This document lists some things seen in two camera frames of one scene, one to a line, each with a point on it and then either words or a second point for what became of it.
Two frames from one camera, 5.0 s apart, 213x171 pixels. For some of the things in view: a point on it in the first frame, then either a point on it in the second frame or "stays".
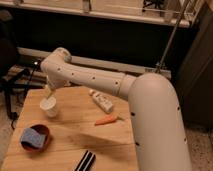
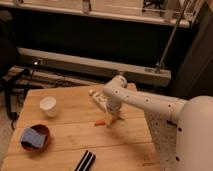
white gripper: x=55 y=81 to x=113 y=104
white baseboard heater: x=129 y=68 stays
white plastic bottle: x=102 y=100 stays
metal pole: x=173 y=36 stays
